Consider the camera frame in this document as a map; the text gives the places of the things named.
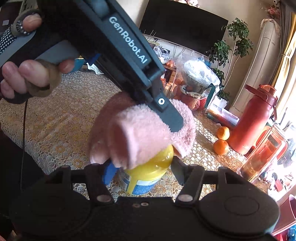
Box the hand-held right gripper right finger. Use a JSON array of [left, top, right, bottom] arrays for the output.
[[171, 156, 253, 206]]

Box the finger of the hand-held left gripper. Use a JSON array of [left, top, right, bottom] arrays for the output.
[[147, 89, 185, 133]]

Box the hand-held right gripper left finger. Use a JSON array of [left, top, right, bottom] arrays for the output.
[[45, 160, 119, 206]]

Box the yellow cap bottle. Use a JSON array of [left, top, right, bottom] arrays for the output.
[[117, 145, 174, 195]]

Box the pink fluffy towel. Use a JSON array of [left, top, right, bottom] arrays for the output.
[[88, 91, 197, 170]]

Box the person's left hand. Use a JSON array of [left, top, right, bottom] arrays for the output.
[[0, 13, 76, 100]]

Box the white cloth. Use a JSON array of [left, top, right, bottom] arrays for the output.
[[86, 62, 105, 75]]

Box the steel pot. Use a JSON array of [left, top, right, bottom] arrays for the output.
[[183, 61, 212, 93]]

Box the orange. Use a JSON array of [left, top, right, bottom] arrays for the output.
[[212, 139, 229, 155], [217, 126, 230, 140]]

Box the clear knotted plastic bag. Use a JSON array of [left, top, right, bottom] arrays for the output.
[[154, 45, 171, 65]]

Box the black television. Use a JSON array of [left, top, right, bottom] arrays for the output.
[[139, 0, 229, 55]]

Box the red water bottle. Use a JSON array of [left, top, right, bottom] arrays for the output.
[[228, 84, 278, 155]]

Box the glass tea tumbler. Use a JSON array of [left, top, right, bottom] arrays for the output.
[[236, 124, 287, 183]]

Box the potted green tree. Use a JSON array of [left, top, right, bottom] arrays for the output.
[[206, 17, 254, 100]]

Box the white standing air conditioner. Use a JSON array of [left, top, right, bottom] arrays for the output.
[[228, 19, 287, 112]]

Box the dark pink bin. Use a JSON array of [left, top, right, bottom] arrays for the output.
[[272, 194, 296, 235]]

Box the yellow curtain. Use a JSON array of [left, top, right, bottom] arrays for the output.
[[268, 0, 296, 93]]

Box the black cable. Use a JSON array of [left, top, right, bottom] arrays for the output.
[[19, 98, 28, 191]]

